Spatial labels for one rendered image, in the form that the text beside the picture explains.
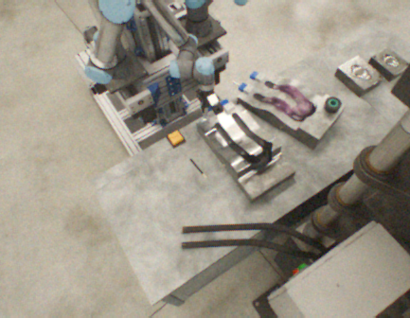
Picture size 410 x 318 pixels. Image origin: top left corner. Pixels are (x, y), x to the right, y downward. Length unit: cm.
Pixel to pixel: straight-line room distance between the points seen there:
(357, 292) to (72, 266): 204
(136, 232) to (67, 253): 107
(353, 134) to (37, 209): 227
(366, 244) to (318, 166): 87
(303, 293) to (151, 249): 88
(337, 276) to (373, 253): 11
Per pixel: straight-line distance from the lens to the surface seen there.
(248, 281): 232
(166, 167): 170
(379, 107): 203
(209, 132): 167
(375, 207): 117
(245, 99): 183
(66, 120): 312
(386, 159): 87
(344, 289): 88
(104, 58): 150
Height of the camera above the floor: 230
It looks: 63 degrees down
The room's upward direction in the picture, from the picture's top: 7 degrees counter-clockwise
